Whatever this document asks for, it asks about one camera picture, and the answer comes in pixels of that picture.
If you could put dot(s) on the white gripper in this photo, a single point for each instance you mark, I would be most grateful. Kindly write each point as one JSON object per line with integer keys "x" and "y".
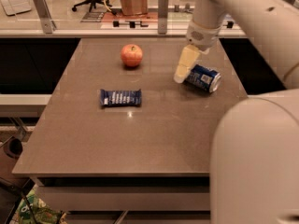
{"x": 202, "y": 37}

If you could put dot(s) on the blue pepsi can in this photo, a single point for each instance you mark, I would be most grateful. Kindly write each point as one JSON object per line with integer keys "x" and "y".
{"x": 204, "y": 78}

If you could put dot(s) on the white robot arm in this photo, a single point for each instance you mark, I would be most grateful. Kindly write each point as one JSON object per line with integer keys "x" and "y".
{"x": 254, "y": 160}

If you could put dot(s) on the red apple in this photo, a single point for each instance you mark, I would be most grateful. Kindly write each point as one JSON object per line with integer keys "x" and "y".
{"x": 131, "y": 55}

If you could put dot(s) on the cardboard box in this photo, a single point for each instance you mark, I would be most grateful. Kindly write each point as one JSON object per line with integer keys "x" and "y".
{"x": 134, "y": 7}

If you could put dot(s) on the blue snack bar wrapper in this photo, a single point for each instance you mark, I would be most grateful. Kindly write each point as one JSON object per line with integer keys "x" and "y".
{"x": 120, "y": 98}

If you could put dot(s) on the green patterned bag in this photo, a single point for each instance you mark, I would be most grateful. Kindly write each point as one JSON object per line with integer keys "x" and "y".
{"x": 37, "y": 212}

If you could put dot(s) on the middle metal glass post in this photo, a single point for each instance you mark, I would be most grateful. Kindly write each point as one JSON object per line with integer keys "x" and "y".
{"x": 162, "y": 16}

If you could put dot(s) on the left metal glass post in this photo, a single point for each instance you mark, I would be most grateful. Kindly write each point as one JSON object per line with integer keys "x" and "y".
{"x": 47, "y": 23}

